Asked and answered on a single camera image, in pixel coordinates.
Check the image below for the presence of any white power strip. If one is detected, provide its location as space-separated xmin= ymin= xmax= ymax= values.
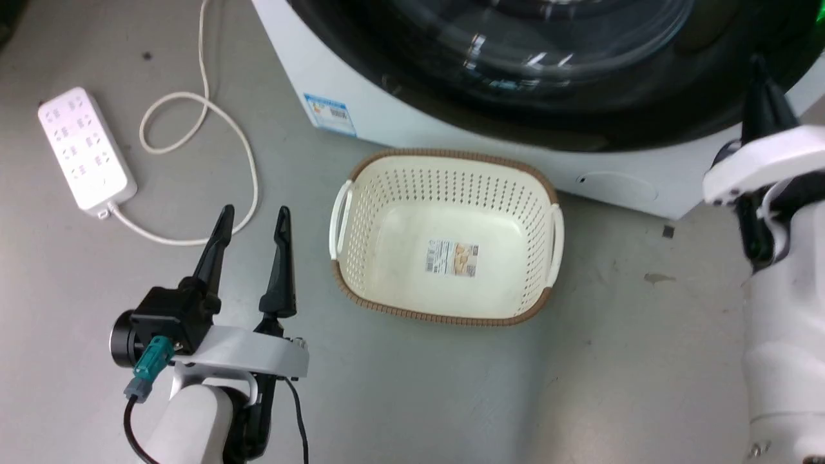
xmin=37 ymin=87 xmax=138 ymax=220

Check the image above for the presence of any thin black cable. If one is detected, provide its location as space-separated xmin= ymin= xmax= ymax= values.
xmin=284 ymin=378 xmax=310 ymax=464

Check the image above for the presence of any dark round washing machine door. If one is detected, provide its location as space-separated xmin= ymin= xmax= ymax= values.
xmin=286 ymin=0 xmax=825 ymax=153

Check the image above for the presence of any teal plug black cable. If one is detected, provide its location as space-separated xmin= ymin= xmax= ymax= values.
xmin=122 ymin=336 xmax=176 ymax=464

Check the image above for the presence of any round white filter cover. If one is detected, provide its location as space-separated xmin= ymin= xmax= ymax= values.
xmin=576 ymin=170 xmax=659 ymax=203

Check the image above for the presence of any white washing machine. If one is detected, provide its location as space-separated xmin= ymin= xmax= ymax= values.
xmin=251 ymin=0 xmax=825 ymax=221

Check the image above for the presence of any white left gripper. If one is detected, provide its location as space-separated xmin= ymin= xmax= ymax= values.
xmin=170 ymin=204 xmax=309 ymax=382

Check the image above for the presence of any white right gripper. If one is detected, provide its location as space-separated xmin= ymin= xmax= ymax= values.
xmin=702 ymin=54 xmax=825 ymax=207

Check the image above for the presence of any paper label inside basket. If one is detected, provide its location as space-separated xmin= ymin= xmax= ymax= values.
xmin=425 ymin=239 xmax=480 ymax=278

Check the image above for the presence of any cream laundry basket brown rim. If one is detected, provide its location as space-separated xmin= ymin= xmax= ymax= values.
xmin=329 ymin=149 xmax=565 ymax=327

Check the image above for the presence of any blue white energy label sticker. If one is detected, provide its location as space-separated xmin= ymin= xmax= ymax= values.
xmin=303 ymin=93 xmax=357 ymax=137

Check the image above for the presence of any white power cord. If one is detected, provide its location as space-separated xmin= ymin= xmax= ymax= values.
xmin=110 ymin=0 xmax=260 ymax=247

